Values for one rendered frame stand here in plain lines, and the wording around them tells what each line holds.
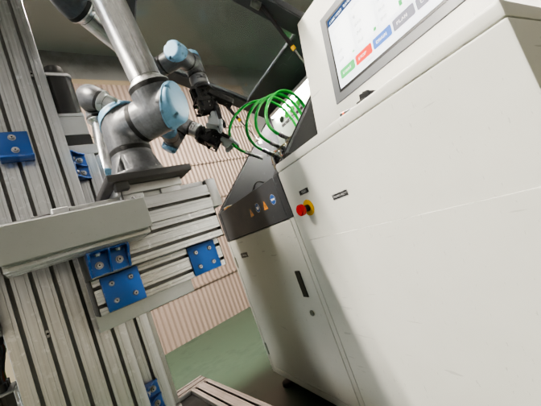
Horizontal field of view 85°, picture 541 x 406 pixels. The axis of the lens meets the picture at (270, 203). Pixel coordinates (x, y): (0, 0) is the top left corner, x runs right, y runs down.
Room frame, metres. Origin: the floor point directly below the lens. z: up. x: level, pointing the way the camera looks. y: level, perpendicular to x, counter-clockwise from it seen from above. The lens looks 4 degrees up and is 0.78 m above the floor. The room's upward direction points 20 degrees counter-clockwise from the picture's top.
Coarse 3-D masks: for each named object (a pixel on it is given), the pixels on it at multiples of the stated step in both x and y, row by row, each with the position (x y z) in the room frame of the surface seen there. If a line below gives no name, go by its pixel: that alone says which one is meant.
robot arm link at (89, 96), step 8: (80, 88) 1.23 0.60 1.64; (88, 88) 1.21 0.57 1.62; (96, 88) 1.22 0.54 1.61; (80, 96) 1.22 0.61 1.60; (88, 96) 1.21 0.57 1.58; (96, 96) 1.21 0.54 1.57; (104, 96) 1.23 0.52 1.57; (112, 96) 1.25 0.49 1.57; (80, 104) 1.25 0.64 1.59; (88, 104) 1.23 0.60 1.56; (96, 104) 1.22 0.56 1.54; (104, 104) 1.23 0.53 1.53; (160, 136) 1.29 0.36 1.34; (168, 136) 1.27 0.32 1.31; (176, 136) 1.32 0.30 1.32
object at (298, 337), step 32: (288, 224) 1.05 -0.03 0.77; (256, 256) 1.36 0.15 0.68; (288, 256) 1.12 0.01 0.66; (256, 288) 1.47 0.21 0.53; (288, 288) 1.20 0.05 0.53; (288, 320) 1.28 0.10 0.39; (320, 320) 1.07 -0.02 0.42; (288, 352) 1.38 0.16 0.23; (320, 352) 1.14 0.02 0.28; (320, 384) 1.22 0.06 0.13; (352, 384) 1.04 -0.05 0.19
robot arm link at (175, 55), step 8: (176, 40) 1.04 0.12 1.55; (168, 48) 1.04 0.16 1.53; (176, 48) 1.03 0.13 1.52; (184, 48) 1.06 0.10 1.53; (160, 56) 1.07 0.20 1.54; (168, 56) 1.04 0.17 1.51; (176, 56) 1.04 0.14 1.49; (184, 56) 1.07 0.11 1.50; (192, 56) 1.11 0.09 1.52; (168, 64) 1.08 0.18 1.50; (176, 64) 1.08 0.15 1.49; (184, 64) 1.10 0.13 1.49; (192, 64) 1.13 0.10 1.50; (168, 72) 1.11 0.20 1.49
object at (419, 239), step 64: (320, 0) 1.05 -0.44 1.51; (512, 0) 0.57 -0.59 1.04; (320, 64) 1.08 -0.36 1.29; (448, 64) 0.49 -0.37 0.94; (512, 64) 0.43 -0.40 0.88; (320, 128) 1.11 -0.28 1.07; (384, 128) 0.63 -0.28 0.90; (448, 128) 0.52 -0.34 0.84; (512, 128) 0.45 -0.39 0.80; (320, 192) 0.86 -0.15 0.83; (384, 192) 0.68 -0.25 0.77; (448, 192) 0.56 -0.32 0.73; (512, 192) 0.48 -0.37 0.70; (320, 256) 0.95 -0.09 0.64; (384, 256) 0.74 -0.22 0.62; (448, 256) 0.60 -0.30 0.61; (512, 256) 0.51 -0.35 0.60; (384, 320) 0.81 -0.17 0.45; (448, 320) 0.65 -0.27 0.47; (512, 320) 0.55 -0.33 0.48; (384, 384) 0.89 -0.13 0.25; (448, 384) 0.71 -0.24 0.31; (512, 384) 0.59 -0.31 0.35
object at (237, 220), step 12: (252, 192) 1.21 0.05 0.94; (264, 192) 1.12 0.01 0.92; (276, 192) 1.05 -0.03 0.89; (240, 204) 1.34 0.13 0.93; (252, 204) 1.24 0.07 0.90; (276, 204) 1.08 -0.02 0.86; (228, 216) 1.50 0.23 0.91; (240, 216) 1.37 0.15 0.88; (264, 216) 1.18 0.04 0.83; (276, 216) 1.11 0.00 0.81; (228, 228) 1.55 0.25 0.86; (240, 228) 1.42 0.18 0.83; (252, 228) 1.31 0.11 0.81
